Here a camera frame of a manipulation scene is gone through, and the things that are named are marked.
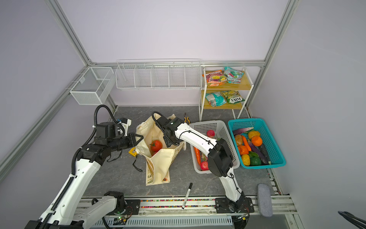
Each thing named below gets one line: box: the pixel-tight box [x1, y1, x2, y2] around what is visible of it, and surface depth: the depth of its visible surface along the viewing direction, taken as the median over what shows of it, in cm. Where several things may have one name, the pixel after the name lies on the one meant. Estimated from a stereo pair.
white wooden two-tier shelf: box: [199, 67, 255, 122], surface depth 91 cm
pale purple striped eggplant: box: [233, 126, 255, 136], surface depth 103 cm
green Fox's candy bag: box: [221, 89, 246, 105], surface depth 103 cm
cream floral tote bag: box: [135, 115, 187, 187], surface depth 76 cm
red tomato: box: [149, 139, 163, 152], surface depth 93 cm
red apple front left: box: [200, 160, 210, 171], surface depth 84 cm
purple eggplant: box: [248, 142, 267, 165], surface depth 91 cm
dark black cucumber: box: [259, 144, 272, 166], surface depth 91 cm
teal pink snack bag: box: [223, 66, 244, 84], surface depth 89 cm
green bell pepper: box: [248, 151, 262, 167], surface depth 86 cm
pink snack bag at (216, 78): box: [205, 69, 227, 87], surface depth 86 cm
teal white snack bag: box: [204, 91, 227, 108], surface depth 101 cm
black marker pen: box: [181, 182, 194, 210], surface depth 79 cm
